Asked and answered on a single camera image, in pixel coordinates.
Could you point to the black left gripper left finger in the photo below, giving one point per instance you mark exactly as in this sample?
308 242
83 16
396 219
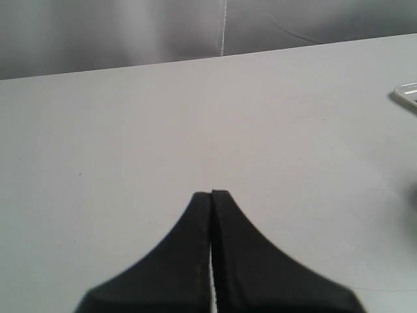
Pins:
173 277

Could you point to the white square tray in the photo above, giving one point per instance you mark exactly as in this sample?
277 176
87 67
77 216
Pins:
405 95

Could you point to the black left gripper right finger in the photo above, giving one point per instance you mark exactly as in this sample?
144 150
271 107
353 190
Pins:
252 275

